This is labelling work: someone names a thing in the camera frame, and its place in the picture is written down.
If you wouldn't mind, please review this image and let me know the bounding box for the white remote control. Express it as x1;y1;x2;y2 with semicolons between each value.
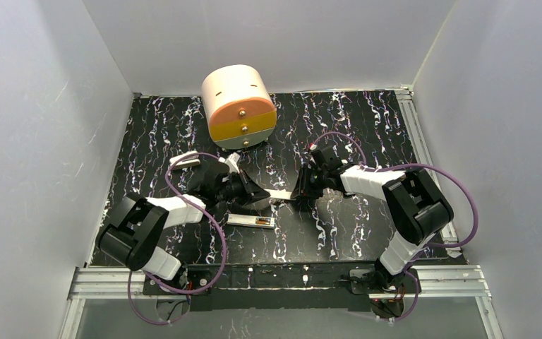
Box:
227;214;276;230

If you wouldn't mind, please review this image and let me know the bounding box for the small brown battery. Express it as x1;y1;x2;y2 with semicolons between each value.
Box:
255;218;273;227

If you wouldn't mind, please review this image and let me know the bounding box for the white remote battery cover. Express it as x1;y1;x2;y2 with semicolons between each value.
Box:
267;189;294;203

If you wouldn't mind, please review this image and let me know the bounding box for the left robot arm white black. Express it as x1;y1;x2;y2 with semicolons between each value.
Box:
96;161;270;284

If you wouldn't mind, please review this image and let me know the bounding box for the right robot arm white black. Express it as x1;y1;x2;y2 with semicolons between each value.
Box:
290;147;454;277

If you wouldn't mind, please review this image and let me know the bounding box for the black marble pattern mat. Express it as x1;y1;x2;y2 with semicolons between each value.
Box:
104;90;426;264

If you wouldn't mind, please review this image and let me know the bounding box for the white stapler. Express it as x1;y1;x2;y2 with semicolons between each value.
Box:
169;151;200;170

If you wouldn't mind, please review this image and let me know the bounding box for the round pastel drawer box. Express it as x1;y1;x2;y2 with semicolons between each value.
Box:
201;64;277;150

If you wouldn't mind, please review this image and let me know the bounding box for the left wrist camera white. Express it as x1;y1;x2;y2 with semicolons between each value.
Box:
218;152;240;173

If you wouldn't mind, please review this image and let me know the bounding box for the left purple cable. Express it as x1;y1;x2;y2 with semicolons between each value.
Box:
126;152;230;326

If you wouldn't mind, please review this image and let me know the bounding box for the purple cable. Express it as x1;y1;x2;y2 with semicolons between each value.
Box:
126;152;230;326
309;131;479;322

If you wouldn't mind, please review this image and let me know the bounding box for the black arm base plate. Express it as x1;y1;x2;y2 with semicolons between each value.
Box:
143;261;421;313

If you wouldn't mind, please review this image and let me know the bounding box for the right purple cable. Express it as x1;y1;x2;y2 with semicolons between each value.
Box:
309;131;479;322

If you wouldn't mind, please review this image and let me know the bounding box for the aluminium frame rail front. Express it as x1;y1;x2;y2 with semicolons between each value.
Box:
68;265;492;300

